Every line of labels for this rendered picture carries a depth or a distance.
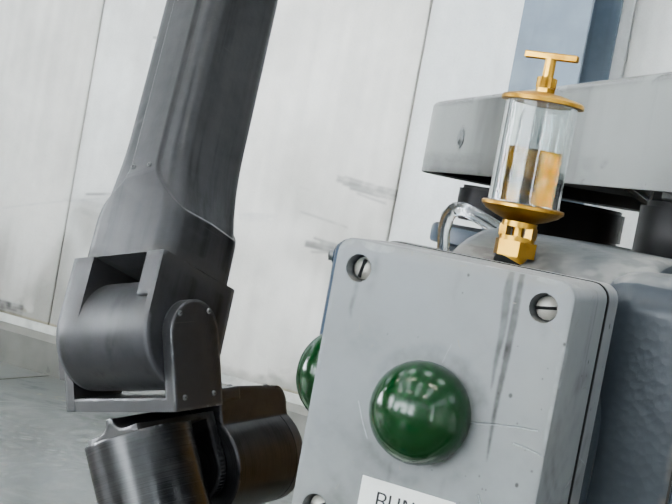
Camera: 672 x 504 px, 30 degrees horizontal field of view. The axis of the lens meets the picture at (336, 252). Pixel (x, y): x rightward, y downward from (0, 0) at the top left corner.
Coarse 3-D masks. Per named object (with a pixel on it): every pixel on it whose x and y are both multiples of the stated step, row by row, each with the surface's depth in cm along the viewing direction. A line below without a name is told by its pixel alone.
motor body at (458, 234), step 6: (438, 222) 90; (432, 228) 90; (456, 228) 87; (462, 228) 86; (468, 228) 87; (474, 228) 91; (432, 234) 90; (450, 234) 87; (456, 234) 86; (462, 234) 86; (468, 234) 86; (474, 234) 85; (432, 240) 90; (450, 240) 87; (456, 240) 86; (462, 240) 86; (450, 246) 89; (456, 246) 86
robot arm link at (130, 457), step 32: (128, 416) 66; (160, 416) 67; (192, 416) 67; (96, 448) 64; (128, 448) 63; (160, 448) 63; (192, 448) 65; (96, 480) 64; (128, 480) 63; (160, 480) 63; (192, 480) 64; (224, 480) 68
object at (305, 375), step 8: (320, 336) 39; (312, 344) 39; (320, 344) 39; (304, 352) 39; (312, 352) 39; (304, 360) 39; (312, 360) 39; (304, 368) 39; (312, 368) 39; (296, 376) 39; (304, 376) 39; (312, 376) 39; (296, 384) 40; (304, 384) 39; (312, 384) 39; (304, 392) 39; (304, 400) 39
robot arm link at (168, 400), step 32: (192, 320) 64; (192, 352) 63; (192, 384) 63; (224, 416) 68; (256, 416) 70; (288, 416) 72; (224, 448) 68; (256, 448) 69; (288, 448) 71; (256, 480) 69; (288, 480) 71
